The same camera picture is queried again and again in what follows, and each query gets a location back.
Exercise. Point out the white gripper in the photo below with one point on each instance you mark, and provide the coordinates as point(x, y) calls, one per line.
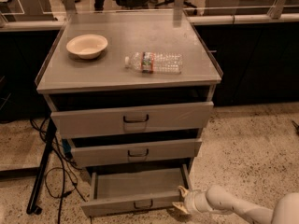
point(193, 200)

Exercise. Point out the grey bottom drawer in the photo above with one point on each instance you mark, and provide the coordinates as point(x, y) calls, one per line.
point(135, 188)

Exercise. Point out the grey drawer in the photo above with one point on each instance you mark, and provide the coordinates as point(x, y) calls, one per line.
point(136, 152)
point(134, 119)
point(135, 188)

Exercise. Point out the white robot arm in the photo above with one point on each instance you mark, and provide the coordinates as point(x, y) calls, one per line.
point(217, 200)

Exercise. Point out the grey top drawer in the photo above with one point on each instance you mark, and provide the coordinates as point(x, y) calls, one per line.
point(134, 119)

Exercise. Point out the grey middle drawer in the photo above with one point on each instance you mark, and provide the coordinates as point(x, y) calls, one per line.
point(136, 152)

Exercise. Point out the grey drawer cabinet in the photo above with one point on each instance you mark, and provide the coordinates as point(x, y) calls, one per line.
point(69, 83)

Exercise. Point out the clear plastic water bottle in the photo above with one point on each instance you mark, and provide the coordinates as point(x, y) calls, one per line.
point(155, 62)

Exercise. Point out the black stand pole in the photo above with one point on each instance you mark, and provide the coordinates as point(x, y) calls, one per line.
point(32, 206)

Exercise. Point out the white paper bowl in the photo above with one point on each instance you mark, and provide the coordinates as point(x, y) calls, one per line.
point(87, 47)

